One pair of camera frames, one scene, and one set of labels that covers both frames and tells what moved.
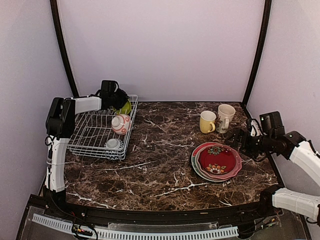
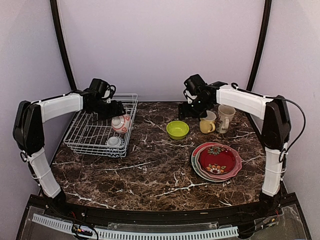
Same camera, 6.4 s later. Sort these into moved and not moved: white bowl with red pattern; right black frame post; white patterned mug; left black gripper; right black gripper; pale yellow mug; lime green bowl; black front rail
Moved: lime green bowl; right black gripper; left black gripper
Not moved: pale yellow mug; black front rail; white bowl with red pattern; right black frame post; white patterned mug
